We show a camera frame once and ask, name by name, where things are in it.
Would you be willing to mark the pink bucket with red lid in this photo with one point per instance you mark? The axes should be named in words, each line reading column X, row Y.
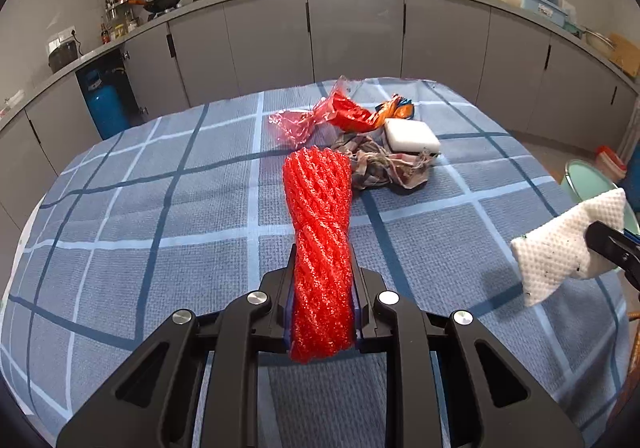
column 611, row 160

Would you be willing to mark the grey kitchen base cabinets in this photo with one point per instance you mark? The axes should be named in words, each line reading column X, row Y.
column 360, row 33

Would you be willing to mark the metal basin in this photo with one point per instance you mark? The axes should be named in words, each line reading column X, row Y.
column 599, row 42

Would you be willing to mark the white paper towel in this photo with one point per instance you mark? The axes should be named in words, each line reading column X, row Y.
column 555, row 248

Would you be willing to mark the orange snack wrapper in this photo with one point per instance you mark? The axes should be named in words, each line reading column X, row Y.
column 397, row 108

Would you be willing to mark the spice rack with bottles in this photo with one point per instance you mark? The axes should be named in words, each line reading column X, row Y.
column 122, row 13

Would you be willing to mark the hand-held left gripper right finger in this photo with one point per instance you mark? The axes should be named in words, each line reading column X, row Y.
column 370, row 298

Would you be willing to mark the light wooden board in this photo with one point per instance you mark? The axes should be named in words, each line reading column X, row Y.
column 626, row 55

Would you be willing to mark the black rice cooker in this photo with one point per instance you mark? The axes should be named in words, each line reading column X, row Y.
column 64, row 55

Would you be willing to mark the rattan chair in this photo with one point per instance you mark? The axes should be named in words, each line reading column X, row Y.
column 634, row 328

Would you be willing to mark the crumpled plaid rag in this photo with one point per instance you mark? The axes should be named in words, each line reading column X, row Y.
column 385, row 168

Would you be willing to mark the small white dishes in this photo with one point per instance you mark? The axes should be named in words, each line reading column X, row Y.
column 11, row 100

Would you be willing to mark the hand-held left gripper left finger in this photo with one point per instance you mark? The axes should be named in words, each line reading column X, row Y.
column 272, row 298

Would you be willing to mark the blue checkered tablecloth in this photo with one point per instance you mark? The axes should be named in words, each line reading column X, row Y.
column 175, row 238

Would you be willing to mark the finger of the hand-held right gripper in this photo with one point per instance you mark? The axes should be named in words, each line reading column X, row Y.
column 617, row 245

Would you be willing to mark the white foam block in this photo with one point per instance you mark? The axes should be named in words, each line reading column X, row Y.
column 410, row 135

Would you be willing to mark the red mesh net bag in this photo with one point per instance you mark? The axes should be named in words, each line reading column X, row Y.
column 320, row 238

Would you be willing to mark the red plastic wrapper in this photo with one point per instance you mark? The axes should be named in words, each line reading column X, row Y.
column 345, row 113

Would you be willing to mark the blue gas cylinder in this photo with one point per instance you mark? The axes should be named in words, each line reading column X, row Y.
column 107, row 103

